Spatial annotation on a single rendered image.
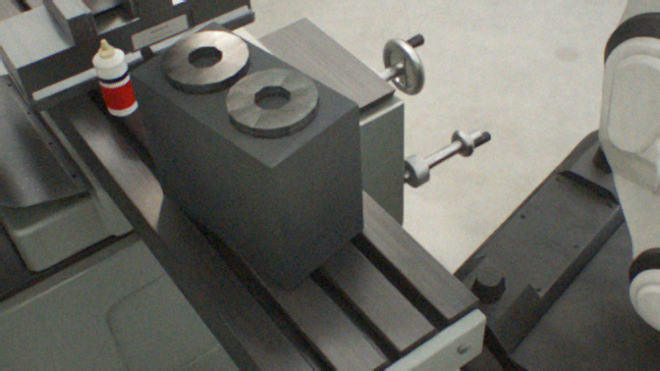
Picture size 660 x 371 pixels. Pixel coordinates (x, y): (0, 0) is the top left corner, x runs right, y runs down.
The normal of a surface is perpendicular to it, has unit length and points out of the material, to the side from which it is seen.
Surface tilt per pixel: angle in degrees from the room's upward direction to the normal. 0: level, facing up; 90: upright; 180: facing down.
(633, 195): 90
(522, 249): 0
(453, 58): 0
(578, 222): 0
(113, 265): 90
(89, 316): 90
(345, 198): 90
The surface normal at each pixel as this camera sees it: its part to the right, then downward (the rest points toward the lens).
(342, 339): -0.06, -0.69
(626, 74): -0.66, 0.57
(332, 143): 0.72, 0.48
